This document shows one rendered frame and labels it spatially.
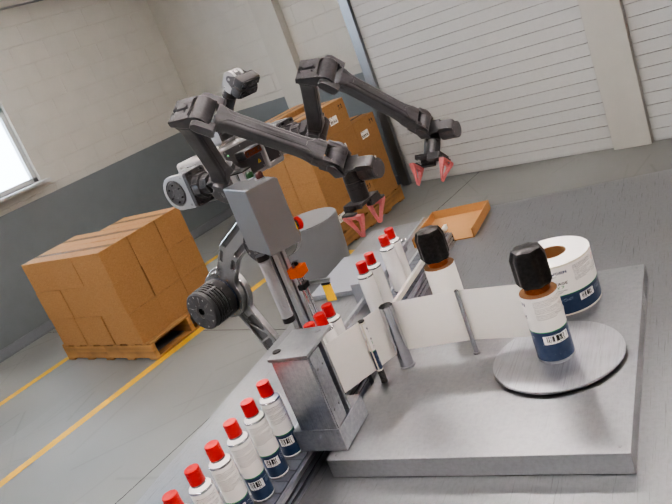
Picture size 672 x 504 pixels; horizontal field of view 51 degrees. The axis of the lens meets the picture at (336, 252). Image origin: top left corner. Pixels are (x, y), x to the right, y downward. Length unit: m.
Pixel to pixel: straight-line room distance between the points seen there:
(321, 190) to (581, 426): 4.46
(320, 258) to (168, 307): 1.41
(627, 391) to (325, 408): 0.65
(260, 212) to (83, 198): 6.04
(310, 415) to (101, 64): 6.92
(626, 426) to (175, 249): 4.47
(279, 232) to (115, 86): 6.55
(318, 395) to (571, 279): 0.73
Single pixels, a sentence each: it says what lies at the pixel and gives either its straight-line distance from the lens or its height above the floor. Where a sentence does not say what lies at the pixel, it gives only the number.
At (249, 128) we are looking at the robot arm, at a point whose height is 1.60.
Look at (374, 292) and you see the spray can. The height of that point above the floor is 0.98.
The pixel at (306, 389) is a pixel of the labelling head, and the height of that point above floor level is 1.06.
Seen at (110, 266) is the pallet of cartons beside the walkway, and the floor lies 0.76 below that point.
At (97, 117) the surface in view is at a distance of 8.10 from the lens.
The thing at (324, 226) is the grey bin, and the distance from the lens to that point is 4.63.
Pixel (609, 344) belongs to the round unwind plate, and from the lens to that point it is 1.77.
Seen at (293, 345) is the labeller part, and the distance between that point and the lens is 1.66.
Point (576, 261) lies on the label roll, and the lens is 1.91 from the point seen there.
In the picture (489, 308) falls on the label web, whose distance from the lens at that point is 1.82.
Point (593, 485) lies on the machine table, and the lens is 1.49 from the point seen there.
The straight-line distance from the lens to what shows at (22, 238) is 7.46.
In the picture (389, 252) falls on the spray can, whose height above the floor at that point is 1.03.
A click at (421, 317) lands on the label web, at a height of 1.01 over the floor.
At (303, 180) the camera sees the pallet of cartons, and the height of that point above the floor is 0.67.
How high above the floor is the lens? 1.79
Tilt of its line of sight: 17 degrees down
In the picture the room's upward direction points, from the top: 21 degrees counter-clockwise
